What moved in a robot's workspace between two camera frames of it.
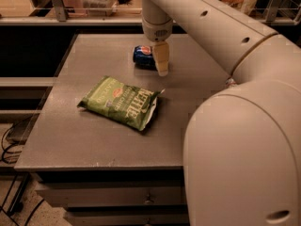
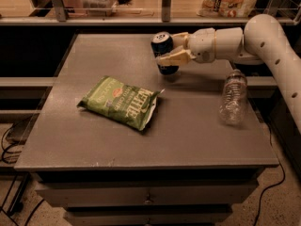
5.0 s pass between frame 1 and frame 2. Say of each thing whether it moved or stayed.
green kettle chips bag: stayed
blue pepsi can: moved
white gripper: moved
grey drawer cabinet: stayed
